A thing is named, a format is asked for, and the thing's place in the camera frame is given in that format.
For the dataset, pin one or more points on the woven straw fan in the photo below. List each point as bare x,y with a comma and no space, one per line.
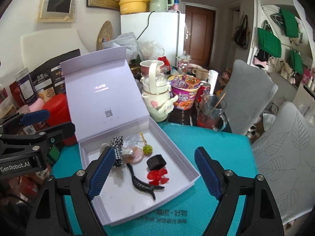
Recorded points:
104,35

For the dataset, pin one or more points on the grey leaf-pattern covered chair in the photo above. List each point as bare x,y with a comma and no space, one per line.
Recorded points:
288,152
248,91

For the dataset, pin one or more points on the brown door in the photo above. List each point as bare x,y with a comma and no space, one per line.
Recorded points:
199,34

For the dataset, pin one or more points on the red soda can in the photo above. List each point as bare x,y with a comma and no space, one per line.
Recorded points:
204,88

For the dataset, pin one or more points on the clear plastic bag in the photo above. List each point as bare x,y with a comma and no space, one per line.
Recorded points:
151,49

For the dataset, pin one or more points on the yellow pot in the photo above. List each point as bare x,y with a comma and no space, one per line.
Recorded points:
131,2

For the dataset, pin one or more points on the black white checkered scrunchie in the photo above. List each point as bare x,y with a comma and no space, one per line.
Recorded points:
117,147

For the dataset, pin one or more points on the purple instant noodle cup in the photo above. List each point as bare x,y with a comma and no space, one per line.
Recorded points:
185,93

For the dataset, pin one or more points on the beige cup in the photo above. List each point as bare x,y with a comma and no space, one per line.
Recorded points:
200,74

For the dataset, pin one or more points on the pearly white claw clip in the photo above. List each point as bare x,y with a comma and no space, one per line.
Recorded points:
104,147

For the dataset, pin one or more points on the wall intercom panel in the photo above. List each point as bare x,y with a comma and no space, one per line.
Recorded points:
57,7

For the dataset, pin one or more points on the glass mug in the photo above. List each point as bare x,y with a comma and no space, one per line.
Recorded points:
209,115

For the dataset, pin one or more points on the black snack pouch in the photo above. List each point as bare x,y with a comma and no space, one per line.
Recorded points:
51,76

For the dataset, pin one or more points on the green tote bag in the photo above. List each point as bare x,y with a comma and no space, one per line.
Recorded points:
269,43
296,61

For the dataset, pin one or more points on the round clear pink lid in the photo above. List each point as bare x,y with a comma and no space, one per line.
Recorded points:
136,157

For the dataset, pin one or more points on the green lollipop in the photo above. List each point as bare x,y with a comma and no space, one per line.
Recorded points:
147,149

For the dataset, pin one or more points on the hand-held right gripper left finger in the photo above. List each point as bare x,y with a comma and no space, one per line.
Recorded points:
103,172

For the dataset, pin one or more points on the white hinged gift box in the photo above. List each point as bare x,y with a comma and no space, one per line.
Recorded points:
103,91

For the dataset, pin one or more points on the jar with dark label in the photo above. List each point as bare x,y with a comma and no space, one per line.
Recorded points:
24,86

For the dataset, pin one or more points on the cream cartoon water bottle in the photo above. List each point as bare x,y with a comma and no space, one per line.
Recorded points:
157,98

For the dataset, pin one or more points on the white fridge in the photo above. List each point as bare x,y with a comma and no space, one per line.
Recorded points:
160,29

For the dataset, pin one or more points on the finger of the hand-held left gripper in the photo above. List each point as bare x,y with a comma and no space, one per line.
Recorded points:
34,116
59,131

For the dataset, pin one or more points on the black duckbill hair clip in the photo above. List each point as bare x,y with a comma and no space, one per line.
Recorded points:
142,185

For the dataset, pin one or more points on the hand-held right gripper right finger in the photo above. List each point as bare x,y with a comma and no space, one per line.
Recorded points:
208,172

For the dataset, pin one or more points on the clear plastic hair clip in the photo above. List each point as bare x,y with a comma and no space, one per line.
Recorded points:
133,141

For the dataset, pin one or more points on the black handbag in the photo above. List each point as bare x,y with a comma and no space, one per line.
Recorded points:
242,34

